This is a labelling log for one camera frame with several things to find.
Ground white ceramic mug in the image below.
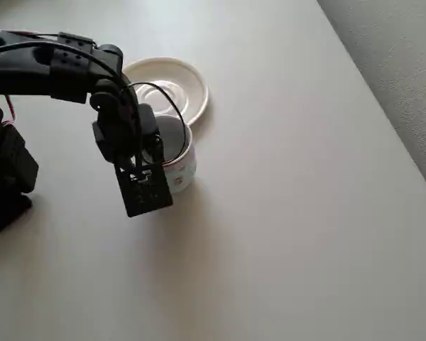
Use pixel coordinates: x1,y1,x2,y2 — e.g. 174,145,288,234
155,115,199,195

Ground cream white saucer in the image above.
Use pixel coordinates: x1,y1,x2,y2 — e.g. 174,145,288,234
121,57,210,127

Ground black thin cable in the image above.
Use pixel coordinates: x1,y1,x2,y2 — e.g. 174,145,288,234
0,32,187,166

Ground red servo cable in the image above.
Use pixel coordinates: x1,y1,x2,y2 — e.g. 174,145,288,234
4,94,18,126

